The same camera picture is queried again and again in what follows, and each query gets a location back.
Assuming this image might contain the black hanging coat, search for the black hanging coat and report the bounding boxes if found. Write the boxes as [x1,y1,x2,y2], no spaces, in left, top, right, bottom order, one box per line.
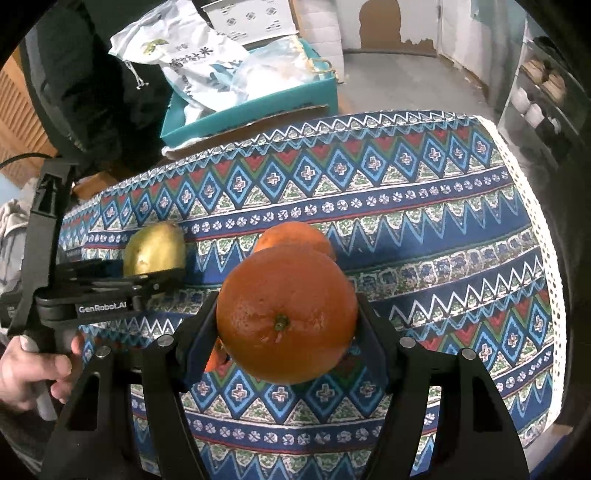
[21,0,176,181]

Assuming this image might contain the clear plastic bag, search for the clear plastic bag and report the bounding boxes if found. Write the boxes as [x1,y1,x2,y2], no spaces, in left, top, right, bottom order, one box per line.
[228,37,319,104]

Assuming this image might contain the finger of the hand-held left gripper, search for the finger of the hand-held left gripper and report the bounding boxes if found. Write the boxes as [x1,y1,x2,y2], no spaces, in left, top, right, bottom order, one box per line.
[69,269,186,305]
[55,258,127,280]

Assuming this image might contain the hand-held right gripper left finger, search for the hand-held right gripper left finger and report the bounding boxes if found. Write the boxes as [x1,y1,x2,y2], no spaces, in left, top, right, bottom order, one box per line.
[41,291,222,480]

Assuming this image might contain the small orange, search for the small orange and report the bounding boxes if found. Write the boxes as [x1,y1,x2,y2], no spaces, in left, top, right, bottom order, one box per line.
[203,337,232,374]

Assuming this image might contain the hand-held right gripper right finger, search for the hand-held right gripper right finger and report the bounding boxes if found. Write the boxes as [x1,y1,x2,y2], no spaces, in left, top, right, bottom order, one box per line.
[353,292,532,480]

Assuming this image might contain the blue patterned tablecloth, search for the blue patterned tablecloth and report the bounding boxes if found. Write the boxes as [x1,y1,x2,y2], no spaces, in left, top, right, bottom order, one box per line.
[58,108,568,480]

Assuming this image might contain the large orange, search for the large orange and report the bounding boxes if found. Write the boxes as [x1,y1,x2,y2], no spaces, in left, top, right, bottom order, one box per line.
[216,246,360,385]

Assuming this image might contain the white shoe rack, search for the white shoe rack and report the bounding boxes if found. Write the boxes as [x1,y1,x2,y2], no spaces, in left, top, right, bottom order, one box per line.
[496,34,578,153]

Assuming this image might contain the white rice bag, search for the white rice bag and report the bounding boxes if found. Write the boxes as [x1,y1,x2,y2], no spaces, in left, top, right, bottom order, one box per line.
[108,0,252,125]

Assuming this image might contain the rows of shoes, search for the rows of shoes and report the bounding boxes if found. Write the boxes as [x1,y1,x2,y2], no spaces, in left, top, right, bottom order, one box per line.
[512,44,568,139]

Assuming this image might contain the person's left hand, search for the person's left hand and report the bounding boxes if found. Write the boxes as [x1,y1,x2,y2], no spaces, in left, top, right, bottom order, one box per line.
[0,335,87,412]

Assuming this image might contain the white patterned box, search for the white patterned box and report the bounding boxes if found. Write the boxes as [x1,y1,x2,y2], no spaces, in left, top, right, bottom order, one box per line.
[201,0,298,47]

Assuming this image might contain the wooden louvered cabinet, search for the wooden louvered cabinet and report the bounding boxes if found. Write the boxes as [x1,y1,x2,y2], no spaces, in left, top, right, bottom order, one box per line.
[0,55,61,185]

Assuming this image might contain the teal box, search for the teal box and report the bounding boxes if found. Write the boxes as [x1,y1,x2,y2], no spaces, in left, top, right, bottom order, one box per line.
[159,39,340,146]

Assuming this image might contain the black cable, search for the black cable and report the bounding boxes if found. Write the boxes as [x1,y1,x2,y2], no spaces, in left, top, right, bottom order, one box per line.
[0,151,54,168]

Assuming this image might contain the yellow pear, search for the yellow pear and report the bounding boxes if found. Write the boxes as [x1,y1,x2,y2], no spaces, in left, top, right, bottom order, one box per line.
[122,223,188,277]

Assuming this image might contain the light grey hoodie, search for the light grey hoodie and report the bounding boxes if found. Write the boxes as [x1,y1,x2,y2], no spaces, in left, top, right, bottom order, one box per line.
[0,198,38,296]

